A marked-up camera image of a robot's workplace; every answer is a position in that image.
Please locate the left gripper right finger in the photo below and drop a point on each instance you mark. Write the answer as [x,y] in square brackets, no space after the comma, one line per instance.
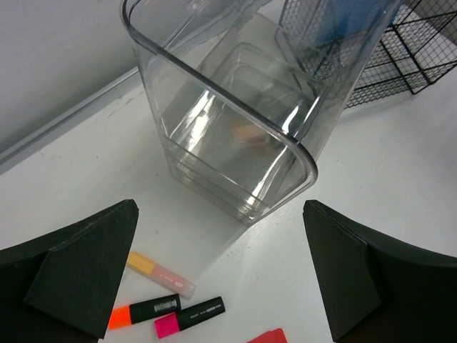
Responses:
[376,288]

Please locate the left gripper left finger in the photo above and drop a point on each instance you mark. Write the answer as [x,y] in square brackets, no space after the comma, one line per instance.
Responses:
[61,287]

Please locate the blue folder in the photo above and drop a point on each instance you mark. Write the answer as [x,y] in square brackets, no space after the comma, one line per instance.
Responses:
[342,19]

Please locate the orange black highlighter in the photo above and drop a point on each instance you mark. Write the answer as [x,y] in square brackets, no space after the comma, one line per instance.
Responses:
[143,311]

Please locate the red folder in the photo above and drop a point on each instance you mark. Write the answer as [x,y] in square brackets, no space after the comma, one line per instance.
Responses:
[271,336]

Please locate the pink black highlighter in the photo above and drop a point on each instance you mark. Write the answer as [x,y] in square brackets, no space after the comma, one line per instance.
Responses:
[188,317]

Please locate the orange cap clear marker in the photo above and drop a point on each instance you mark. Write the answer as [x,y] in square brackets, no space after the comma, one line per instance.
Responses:
[160,274]

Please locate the clear plastic drawer organizer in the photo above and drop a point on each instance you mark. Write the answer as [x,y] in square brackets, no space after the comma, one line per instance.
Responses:
[239,120]

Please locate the black wire mesh rack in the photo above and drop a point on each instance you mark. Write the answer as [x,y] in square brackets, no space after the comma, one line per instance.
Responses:
[417,48]

